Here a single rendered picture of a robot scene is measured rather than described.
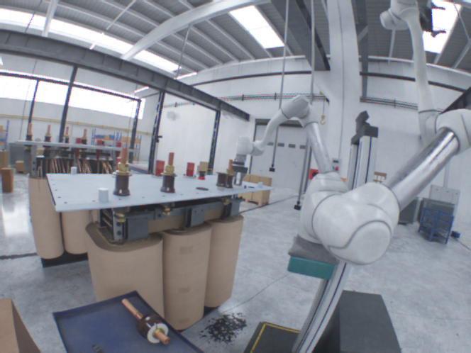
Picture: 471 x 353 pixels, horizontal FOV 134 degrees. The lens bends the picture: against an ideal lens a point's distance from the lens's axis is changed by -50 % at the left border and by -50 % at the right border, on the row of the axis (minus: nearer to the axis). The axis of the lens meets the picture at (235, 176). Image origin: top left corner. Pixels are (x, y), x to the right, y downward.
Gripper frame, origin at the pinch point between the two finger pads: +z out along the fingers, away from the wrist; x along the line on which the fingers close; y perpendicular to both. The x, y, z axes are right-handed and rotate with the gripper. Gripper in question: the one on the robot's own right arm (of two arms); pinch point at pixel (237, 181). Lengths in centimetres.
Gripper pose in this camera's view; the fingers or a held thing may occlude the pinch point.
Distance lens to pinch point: 166.2
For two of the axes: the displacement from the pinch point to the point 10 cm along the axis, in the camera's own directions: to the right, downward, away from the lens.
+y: 5.5, 0.0, 8.3
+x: -8.2, -1.6, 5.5
